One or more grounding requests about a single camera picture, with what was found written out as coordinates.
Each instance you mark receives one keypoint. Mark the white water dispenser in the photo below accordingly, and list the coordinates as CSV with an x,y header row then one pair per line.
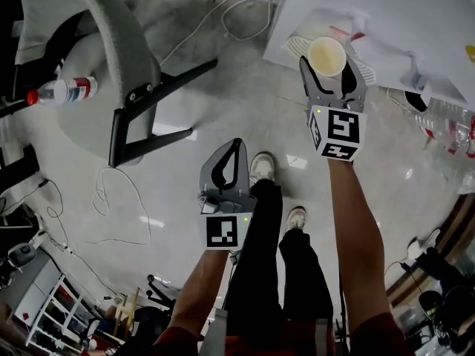
x,y
382,9

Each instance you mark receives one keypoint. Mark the person's white right shoe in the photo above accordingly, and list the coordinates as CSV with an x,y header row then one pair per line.
x,y
297,217

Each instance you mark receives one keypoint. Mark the white shelf rack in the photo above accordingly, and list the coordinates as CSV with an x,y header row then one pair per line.
x,y
59,317

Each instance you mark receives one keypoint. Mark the person's left leg black trousers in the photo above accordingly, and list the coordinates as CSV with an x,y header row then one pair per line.
x,y
258,243

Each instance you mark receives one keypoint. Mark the pack of clear plastic bottles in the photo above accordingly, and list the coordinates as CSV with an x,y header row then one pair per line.
x,y
445,124

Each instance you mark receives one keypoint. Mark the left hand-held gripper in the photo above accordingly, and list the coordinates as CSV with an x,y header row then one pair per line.
x,y
222,232

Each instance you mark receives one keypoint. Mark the person's right forearm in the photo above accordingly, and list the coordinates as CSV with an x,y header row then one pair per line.
x,y
358,236

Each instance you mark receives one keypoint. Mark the grey drawer cabinet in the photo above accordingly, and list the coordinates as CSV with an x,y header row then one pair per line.
x,y
33,287

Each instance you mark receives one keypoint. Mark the person's right leg black trousers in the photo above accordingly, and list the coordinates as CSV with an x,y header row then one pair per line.
x,y
304,276

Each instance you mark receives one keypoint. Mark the pale paper cup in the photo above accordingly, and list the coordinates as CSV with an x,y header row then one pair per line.
x,y
327,56

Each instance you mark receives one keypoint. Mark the wooden frame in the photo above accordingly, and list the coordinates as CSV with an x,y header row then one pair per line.
x,y
126,310

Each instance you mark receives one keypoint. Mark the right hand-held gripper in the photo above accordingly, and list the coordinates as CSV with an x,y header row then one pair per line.
x,y
343,128

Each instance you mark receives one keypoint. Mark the person's white left shoe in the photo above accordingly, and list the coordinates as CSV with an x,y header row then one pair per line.
x,y
262,166

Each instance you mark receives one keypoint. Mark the grey chair with black legs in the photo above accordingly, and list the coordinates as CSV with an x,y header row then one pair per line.
x,y
111,43

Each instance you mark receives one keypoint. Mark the red-capped plastic water bottle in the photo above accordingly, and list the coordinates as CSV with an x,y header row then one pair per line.
x,y
65,90

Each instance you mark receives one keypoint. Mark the person's leg black trousers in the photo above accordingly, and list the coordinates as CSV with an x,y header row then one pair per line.
x,y
304,276
258,243

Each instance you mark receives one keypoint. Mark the person's white shoe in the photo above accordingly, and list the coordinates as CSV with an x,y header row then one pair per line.
x,y
297,217
262,166

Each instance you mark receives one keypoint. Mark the person's left forearm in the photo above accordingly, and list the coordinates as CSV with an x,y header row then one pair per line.
x,y
202,291

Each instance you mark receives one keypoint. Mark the black office chair base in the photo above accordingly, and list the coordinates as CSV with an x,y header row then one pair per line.
x,y
159,291

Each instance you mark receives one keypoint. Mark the black desk frame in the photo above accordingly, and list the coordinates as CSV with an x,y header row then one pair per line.
x,y
16,169

